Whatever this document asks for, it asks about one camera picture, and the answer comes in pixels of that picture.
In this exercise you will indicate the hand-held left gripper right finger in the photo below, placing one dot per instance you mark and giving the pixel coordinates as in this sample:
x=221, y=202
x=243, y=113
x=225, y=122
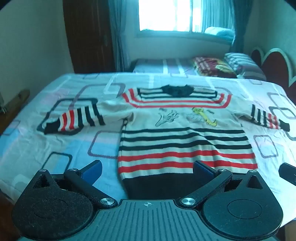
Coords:
x=203, y=171

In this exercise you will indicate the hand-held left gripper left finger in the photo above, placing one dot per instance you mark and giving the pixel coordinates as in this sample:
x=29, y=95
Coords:
x=92, y=172

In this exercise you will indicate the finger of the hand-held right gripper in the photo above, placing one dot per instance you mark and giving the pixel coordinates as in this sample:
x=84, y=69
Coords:
x=288, y=172

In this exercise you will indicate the striped knit sweater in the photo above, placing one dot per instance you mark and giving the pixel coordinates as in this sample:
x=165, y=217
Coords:
x=185, y=143

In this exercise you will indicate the bed with patterned sheet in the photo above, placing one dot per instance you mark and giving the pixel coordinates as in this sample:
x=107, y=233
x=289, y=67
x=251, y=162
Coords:
x=34, y=148

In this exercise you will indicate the red folded blanket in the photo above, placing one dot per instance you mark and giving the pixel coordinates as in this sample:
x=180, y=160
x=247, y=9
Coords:
x=211, y=67

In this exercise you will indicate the red heart-shaped headboard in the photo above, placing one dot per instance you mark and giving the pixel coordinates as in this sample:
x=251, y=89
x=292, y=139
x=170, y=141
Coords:
x=275, y=64

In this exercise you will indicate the striped pillow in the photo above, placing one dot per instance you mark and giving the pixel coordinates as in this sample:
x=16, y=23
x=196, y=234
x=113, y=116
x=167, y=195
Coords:
x=245, y=64

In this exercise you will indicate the bed with striped sheet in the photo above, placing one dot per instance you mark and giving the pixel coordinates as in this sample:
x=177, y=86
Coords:
x=150, y=66

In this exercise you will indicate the dark wooden door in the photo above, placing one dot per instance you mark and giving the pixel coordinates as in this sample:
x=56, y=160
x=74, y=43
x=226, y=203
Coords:
x=87, y=34

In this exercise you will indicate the light folded blanket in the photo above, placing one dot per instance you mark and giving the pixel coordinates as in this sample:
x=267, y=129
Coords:
x=219, y=32

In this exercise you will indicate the blue curtain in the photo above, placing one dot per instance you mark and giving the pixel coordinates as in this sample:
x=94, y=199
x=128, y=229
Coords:
x=120, y=34
x=241, y=25

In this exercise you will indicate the window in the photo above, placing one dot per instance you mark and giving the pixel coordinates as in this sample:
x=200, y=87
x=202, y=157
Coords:
x=166, y=14

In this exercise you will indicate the wooden bed frame rail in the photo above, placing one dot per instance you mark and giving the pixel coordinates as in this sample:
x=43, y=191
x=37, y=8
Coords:
x=16, y=102

